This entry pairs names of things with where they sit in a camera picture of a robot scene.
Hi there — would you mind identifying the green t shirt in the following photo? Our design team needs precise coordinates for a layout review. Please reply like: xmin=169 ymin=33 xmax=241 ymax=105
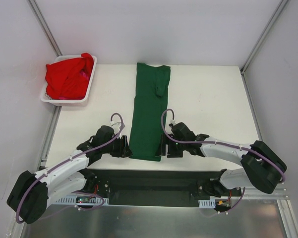
xmin=129 ymin=63 xmax=171 ymax=162

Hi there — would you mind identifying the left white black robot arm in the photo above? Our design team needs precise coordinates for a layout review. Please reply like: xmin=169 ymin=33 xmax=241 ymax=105
xmin=6 ymin=122 xmax=131 ymax=224

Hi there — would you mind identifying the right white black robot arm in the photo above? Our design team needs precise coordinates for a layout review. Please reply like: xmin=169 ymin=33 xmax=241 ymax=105
xmin=156 ymin=122 xmax=287 ymax=197

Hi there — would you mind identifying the red t shirt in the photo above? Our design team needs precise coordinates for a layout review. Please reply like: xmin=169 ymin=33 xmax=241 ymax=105
xmin=45 ymin=53 xmax=94 ymax=100

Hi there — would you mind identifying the white plastic basket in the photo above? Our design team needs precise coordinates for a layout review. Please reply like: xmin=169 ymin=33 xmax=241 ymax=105
xmin=40 ymin=55 xmax=97 ymax=106

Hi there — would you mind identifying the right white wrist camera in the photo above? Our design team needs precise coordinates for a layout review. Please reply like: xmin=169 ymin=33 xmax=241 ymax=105
xmin=169 ymin=119 xmax=176 ymax=126

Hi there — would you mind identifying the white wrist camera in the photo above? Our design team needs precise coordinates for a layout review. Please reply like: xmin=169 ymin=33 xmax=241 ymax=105
xmin=110 ymin=121 xmax=125 ymax=135
xmin=169 ymin=119 xmax=176 ymax=126

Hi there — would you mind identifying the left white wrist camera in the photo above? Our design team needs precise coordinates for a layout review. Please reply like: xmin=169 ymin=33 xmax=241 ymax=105
xmin=110 ymin=121 xmax=125 ymax=135

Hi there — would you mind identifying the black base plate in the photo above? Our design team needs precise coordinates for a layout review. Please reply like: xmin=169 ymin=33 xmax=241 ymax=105
xmin=80 ymin=169 xmax=220 ymax=207

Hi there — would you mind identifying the left slotted cable duct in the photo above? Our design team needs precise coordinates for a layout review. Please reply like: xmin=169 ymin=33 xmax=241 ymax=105
xmin=53 ymin=195 xmax=109 ymax=206

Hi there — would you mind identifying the slotted cable duct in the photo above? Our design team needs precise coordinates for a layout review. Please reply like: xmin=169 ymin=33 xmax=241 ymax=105
xmin=53 ymin=195 xmax=109 ymax=206
xmin=198 ymin=199 xmax=216 ymax=209

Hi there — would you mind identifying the right slotted cable duct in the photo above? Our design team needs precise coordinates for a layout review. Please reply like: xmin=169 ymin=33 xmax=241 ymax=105
xmin=198 ymin=199 xmax=216 ymax=209

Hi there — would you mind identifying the aluminium rail beam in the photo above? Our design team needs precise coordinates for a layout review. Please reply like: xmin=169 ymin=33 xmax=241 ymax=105
xmin=244 ymin=187 xmax=289 ymax=200

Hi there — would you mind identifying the left aluminium frame post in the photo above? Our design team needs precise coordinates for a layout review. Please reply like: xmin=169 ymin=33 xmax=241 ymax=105
xmin=27 ymin=0 xmax=62 ymax=57

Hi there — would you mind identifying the aluminium frame post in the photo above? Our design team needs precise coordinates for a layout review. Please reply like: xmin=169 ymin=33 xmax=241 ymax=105
xmin=27 ymin=0 xmax=62 ymax=57
xmin=240 ymin=0 xmax=291 ymax=75

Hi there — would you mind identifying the right aluminium frame post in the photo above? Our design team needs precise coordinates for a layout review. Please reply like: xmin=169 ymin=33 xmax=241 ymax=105
xmin=240 ymin=0 xmax=291 ymax=75

